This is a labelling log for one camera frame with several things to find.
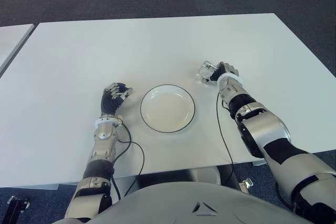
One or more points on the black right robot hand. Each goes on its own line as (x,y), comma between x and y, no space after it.
(223,70)

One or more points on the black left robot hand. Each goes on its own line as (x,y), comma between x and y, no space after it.
(110,102)

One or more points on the clear bottle with blue cap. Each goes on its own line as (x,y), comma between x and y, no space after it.
(206,69)

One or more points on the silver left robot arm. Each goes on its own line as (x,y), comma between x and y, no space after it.
(103,140)

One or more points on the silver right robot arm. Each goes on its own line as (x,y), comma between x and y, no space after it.
(265,129)

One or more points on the white plate with black rim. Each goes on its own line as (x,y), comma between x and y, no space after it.
(168,108)

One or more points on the white robot waist housing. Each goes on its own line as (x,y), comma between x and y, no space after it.
(206,174)

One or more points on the white side table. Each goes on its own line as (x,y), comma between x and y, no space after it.
(10,43)

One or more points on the grey robot torso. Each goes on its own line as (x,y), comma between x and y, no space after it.
(183,205)

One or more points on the black wheeled stand base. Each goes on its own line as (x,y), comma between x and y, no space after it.
(17,208)

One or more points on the small metal bracket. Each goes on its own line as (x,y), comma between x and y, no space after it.
(246,184)

